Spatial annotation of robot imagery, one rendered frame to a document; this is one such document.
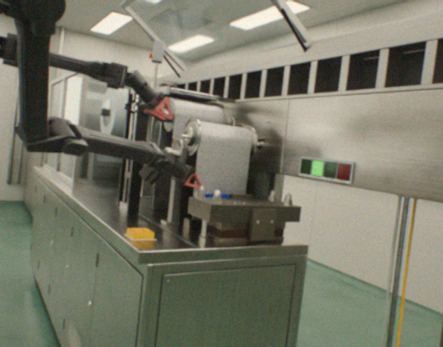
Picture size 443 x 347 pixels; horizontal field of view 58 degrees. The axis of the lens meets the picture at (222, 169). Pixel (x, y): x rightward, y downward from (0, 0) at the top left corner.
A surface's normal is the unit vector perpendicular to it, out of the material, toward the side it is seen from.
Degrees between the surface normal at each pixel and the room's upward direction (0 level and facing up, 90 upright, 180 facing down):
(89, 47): 90
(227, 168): 90
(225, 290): 90
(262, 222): 90
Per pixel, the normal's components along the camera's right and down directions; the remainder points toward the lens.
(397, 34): -0.85, -0.07
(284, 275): 0.52, 0.11
